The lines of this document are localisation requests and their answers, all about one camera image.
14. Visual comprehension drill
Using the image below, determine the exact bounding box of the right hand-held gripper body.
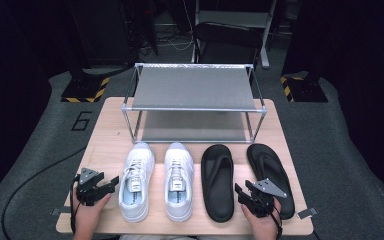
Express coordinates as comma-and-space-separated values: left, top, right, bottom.
244, 178, 288, 219

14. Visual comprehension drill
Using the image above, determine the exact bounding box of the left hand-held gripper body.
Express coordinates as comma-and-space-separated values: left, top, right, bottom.
75, 167, 112, 207

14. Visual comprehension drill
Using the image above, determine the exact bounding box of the black flip-flop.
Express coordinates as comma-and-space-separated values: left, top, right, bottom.
200, 143, 235, 224
246, 143, 296, 221

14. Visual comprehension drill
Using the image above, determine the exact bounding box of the white sneaker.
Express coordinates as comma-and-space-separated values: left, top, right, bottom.
118, 142, 156, 224
163, 142, 195, 223

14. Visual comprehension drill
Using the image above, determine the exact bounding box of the grey metal shoe rack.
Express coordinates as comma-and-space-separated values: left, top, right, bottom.
121, 62, 268, 144

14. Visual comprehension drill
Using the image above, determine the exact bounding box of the person's right hand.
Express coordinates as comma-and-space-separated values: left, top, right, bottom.
240, 199, 283, 237

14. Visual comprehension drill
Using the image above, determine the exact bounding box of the person's left hand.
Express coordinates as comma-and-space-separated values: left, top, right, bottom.
72, 190, 112, 234

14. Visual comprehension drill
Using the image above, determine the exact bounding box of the grey tape strip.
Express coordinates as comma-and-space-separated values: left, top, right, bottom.
295, 206, 319, 220
50, 206, 72, 217

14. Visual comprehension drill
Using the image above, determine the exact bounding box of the person's light clothing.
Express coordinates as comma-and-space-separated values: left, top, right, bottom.
118, 234, 198, 240

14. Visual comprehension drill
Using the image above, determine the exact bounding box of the yellow-black striped stand base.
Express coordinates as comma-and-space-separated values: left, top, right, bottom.
60, 75, 110, 104
279, 73, 329, 103

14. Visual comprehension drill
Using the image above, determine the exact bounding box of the black chair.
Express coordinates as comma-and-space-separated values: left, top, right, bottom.
192, 21, 263, 66

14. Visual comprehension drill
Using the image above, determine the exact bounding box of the left hand-held gripper black cable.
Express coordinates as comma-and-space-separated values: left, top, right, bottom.
69, 174, 82, 234

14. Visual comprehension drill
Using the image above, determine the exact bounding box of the hand-held gripper black cable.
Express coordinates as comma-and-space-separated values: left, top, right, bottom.
69, 174, 82, 234
269, 203, 284, 240

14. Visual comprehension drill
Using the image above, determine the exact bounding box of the right hand-held gripper black cable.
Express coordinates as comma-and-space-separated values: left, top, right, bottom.
269, 203, 284, 240

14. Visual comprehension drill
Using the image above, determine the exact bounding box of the black cable on floor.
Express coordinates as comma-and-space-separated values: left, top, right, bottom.
0, 146, 88, 240

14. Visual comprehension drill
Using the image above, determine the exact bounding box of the white metal table frame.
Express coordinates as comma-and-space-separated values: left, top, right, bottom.
191, 0, 278, 70

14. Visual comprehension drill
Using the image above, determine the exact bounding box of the white cable on floor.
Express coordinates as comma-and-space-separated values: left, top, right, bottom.
158, 34, 195, 52

